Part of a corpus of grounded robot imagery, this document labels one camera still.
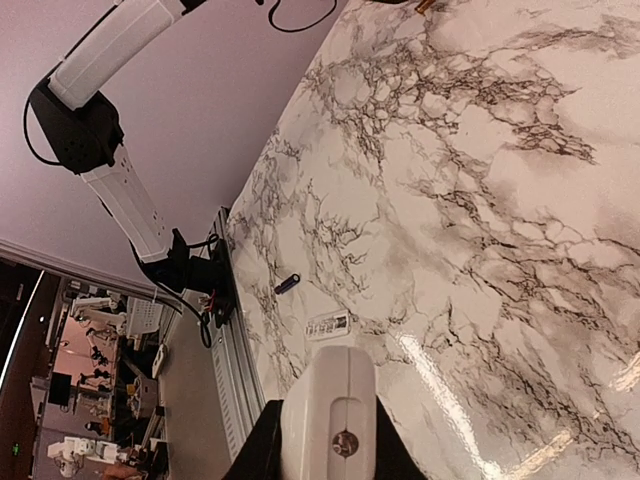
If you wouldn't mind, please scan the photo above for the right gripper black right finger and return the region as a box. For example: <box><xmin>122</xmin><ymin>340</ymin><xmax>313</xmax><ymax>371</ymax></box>
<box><xmin>374</xmin><ymin>398</ymin><xmax>427</xmax><ymax>480</ymax></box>

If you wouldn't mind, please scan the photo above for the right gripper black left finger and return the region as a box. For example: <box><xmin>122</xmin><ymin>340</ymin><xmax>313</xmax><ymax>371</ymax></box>
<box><xmin>227</xmin><ymin>400</ymin><xmax>284</xmax><ymax>480</ymax></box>

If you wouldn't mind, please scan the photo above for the white air conditioner remote control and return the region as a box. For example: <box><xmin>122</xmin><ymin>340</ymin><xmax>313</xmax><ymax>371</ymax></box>
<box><xmin>280</xmin><ymin>346</ymin><xmax>377</xmax><ymax>480</ymax></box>

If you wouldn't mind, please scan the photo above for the white remote battery cover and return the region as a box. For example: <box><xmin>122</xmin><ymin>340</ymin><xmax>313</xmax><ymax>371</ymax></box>
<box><xmin>304</xmin><ymin>310</ymin><xmax>351</xmax><ymax>341</ymax></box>

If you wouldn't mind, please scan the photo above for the gold battery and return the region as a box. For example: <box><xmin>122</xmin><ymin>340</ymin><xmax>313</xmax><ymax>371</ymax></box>
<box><xmin>415</xmin><ymin>0</ymin><xmax>436</xmax><ymax>15</ymax></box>

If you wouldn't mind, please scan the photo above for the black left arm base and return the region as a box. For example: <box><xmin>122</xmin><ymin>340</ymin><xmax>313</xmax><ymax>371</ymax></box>
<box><xmin>168</xmin><ymin>228</ymin><xmax>236</xmax><ymax>328</ymax></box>

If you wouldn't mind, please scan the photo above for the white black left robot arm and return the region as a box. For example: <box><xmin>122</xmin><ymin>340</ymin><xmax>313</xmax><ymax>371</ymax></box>
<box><xmin>25</xmin><ymin>0</ymin><xmax>200</xmax><ymax>263</ymax></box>

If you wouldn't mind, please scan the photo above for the dark blue battery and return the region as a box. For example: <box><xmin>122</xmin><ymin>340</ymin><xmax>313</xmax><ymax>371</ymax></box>
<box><xmin>274</xmin><ymin>273</ymin><xmax>301</xmax><ymax>295</ymax></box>

